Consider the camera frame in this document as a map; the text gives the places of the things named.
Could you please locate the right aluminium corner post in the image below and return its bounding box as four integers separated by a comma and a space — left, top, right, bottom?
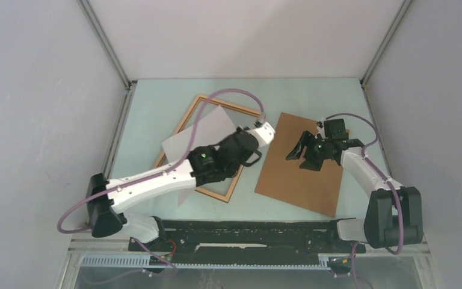
360, 0, 414, 89

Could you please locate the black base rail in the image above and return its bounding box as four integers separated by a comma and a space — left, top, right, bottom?
144, 220, 353, 264

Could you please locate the plant photo print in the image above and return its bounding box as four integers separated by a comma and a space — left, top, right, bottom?
156, 104, 254, 207

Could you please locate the grey slotted cable duct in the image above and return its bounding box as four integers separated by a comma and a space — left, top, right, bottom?
79, 254, 330, 270

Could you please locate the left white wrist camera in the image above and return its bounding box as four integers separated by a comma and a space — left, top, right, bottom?
248, 122, 276, 148

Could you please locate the wooden picture frame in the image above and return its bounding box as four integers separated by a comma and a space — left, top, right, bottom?
153, 94, 270, 204

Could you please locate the aluminium corner post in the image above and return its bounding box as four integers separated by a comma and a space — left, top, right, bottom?
360, 0, 414, 89
76, 0, 132, 90

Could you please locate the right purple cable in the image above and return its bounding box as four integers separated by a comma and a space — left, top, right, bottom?
318, 113, 405, 289

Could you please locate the brown backing board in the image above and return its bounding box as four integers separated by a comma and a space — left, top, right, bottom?
254, 112, 343, 217

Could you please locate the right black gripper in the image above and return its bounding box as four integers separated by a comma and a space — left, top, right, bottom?
285, 130, 331, 172

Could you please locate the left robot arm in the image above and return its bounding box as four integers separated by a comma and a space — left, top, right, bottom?
87, 125, 275, 251

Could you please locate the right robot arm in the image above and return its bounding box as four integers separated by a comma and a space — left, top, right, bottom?
286, 119, 424, 253

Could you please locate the left aluminium corner post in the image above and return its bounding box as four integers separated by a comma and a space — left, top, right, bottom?
76, 0, 132, 90

